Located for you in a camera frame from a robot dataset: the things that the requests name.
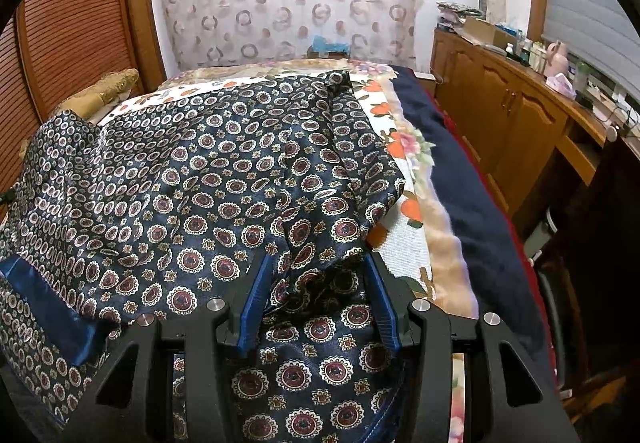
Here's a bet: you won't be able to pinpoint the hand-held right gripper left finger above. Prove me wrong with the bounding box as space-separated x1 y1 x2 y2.
61 253 274 443

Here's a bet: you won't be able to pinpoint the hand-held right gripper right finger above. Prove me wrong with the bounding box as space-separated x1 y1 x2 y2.
363 253 582 443

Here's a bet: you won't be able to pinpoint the navy patterned satin pajama top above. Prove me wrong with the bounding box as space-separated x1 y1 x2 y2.
0 70 427 443

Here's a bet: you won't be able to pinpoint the stack of folded clothes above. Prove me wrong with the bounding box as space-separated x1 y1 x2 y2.
436 0 484 32

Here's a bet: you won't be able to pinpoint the orange print bed sheet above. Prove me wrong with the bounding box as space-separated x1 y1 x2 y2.
97 72 481 443

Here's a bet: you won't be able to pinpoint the floral fleece blanket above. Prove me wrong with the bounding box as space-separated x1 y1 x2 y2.
160 57 482 320

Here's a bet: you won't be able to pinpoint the navy blanket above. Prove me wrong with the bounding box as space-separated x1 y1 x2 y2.
390 63 559 375

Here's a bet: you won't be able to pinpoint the dark chair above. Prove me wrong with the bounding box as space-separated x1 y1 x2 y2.
530 123 640 430

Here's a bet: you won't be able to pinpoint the wooden sideboard cabinet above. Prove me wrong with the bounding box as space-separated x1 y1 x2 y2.
431 27 627 245

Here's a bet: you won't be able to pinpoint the beige folded cloth stack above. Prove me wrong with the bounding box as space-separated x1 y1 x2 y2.
64 68 142 119

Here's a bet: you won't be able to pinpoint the pink tissue pack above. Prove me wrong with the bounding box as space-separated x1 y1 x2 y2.
546 73 579 97

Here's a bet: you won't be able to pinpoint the row of small bottles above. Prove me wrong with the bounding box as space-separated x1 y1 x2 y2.
505 37 549 74

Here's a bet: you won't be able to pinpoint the open cardboard box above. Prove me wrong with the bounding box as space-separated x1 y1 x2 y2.
462 17 519 49

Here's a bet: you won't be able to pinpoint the pink thermos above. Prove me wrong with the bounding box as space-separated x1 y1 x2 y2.
545 40 569 77

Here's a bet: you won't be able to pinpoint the wooden louvered wardrobe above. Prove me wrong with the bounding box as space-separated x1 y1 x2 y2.
0 0 167 205

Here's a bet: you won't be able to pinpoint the desk cables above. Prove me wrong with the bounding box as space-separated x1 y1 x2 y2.
582 86 640 129

